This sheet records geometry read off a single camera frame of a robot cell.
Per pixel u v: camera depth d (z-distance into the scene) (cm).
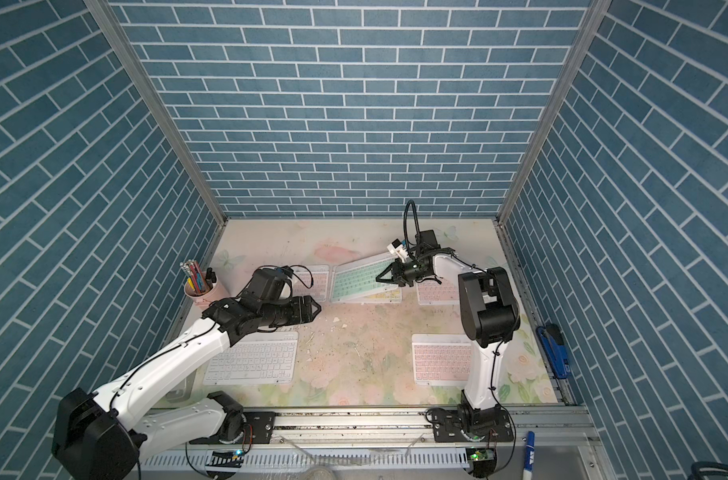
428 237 84
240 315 55
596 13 71
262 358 85
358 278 96
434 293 99
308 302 73
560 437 74
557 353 87
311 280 72
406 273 86
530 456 69
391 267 88
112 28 72
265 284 60
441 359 85
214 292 89
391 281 87
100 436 37
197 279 87
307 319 71
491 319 54
